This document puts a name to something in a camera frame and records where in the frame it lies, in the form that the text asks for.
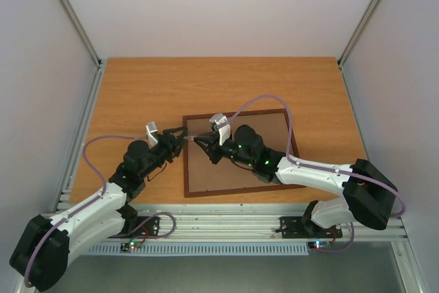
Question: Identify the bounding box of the right small circuit board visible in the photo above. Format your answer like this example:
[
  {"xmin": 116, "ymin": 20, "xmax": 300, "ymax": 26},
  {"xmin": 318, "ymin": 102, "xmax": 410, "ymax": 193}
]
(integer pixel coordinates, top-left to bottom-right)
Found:
[{"xmin": 308, "ymin": 240, "xmax": 335, "ymax": 250}]

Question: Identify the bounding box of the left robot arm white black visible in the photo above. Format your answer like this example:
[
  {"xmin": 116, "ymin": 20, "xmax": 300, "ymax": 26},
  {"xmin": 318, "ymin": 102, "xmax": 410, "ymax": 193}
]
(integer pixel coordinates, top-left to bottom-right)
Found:
[{"xmin": 9, "ymin": 123, "xmax": 187, "ymax": 291}]

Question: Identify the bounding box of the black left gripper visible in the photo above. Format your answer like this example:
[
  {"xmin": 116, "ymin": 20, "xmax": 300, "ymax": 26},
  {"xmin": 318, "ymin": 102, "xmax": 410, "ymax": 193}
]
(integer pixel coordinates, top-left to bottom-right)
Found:
[{"xmin": 141, "ymin": 126, "xmax": 189, "ymax": 179}]

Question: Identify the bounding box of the left small circuit board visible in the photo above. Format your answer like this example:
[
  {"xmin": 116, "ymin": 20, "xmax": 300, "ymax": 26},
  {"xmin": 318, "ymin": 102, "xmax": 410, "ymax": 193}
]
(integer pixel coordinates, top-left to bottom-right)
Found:
[{"xmin": 120, "ymin": 242, "xmax": 143, "ymax": 253}]

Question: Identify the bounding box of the grey slotted cable duct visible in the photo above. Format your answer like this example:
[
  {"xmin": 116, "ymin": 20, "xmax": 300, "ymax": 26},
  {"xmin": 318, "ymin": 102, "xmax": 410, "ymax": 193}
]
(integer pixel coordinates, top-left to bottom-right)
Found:
[{"xmin": 86, "ymin": 242, "xmax": 309, "ymax": 257}]

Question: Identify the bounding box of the aluminium corner post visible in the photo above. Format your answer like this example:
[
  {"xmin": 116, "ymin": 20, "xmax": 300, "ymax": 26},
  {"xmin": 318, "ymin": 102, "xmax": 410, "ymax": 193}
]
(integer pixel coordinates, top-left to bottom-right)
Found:
[
  {"xmin": 59, "ymin": 0, "xmax": 102, "ymax": 68},
  {"xmin": 337, "ymin": 0, "xmax": 382, "ymax": 70}
]

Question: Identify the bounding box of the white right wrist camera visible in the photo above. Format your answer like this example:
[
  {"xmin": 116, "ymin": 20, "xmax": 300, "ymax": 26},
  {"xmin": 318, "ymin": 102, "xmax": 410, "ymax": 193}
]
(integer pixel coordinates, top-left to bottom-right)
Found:
[{"xmin": 209, "ymin": 113, "xmax": 231, "ymax": 146}]

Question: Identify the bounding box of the brown wooden picture frame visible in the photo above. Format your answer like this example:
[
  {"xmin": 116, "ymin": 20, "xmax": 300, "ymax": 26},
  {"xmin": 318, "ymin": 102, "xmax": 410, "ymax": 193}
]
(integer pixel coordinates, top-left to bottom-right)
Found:
[{"xmin": 183, "ymin": 109, "xmax": 299, "ymax": 198}]

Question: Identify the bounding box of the small circuit board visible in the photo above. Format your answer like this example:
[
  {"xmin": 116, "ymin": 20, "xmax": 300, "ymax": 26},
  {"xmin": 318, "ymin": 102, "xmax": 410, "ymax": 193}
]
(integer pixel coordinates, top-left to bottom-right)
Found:
[
  {"xmin": 308, "ymin": 240, "xmax": 335, "ymax": 250},
  {"xmin": 120, "ymin": 242, "xmax": 143, "ymax": 253}
]

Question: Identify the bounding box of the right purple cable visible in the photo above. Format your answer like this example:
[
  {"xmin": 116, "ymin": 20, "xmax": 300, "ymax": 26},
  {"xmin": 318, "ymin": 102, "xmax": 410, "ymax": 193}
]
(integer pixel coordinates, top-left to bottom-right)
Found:
[{"xmin": 224, "ymin": 94, "xmax": 409, "ymax": 253}]

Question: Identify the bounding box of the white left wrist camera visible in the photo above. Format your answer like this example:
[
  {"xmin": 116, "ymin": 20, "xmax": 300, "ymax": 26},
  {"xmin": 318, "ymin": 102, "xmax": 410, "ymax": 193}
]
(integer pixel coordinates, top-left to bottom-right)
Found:
[{"xmin": 145, "ymin": 121, "xmax": 158, "ymax": 147}]

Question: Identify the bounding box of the left aluminium corner post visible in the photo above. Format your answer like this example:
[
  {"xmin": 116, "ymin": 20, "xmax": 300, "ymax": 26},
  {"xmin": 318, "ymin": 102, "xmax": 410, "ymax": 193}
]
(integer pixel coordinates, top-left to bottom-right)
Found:
[{"xmin": 59, "ymin": 0, "xmax": 102, "ymax": 68}]

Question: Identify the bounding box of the right aluminium corner post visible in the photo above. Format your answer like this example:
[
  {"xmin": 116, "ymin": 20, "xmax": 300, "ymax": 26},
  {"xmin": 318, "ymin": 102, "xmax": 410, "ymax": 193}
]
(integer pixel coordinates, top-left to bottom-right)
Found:
[{"xmin": 337, "ymin": 0, "xmax": 382, "ymax": 70}]

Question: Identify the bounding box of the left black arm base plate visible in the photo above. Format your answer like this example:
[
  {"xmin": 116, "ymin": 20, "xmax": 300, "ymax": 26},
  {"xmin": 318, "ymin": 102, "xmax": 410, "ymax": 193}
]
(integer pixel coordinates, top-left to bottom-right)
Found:
[{"xmin": 113, "ymin": 216, "xmax": 160, "ymax": 239}]

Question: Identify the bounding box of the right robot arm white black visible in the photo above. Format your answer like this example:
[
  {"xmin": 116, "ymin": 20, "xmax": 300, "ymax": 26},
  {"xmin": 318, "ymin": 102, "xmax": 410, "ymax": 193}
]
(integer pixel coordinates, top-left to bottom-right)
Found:
[{"xmin": 193, "ymin": 125, "xmax": 397, "ymax": 236}]

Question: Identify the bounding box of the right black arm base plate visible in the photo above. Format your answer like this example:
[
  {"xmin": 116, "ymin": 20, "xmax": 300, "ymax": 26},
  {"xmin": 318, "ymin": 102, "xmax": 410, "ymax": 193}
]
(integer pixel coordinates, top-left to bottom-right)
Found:
[{"xmin": 277, "ymin": 216, "xmax": 343, "ymax": 239}]

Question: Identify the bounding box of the aluminium rail base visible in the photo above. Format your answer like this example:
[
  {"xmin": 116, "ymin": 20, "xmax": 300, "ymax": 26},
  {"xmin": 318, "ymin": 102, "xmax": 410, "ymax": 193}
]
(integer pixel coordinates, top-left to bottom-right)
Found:
[{"xmin": 43, "ymin": 190, "xmax": 408, "ymax": 242}]

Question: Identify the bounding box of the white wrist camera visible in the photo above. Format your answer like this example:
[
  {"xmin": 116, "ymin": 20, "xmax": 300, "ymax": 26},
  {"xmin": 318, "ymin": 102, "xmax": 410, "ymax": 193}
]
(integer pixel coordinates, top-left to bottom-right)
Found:
[
  {"xmin": 209, "ymin": 113, "xmax": 231, "ymax": 146},
  {"xmin": 145, "ymin": 121, "xmax": 158, "ymax": 147}
]

